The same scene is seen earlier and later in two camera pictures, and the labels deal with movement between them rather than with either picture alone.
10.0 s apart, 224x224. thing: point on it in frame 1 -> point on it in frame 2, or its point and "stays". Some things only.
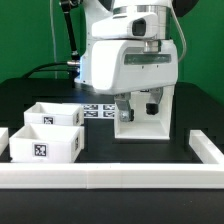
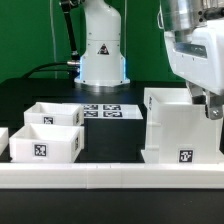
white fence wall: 122,176 stays
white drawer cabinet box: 144,125 -> 179,131
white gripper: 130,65 -> 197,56
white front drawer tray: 47,143 stays
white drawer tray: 55,113 stays
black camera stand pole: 66,4 stays
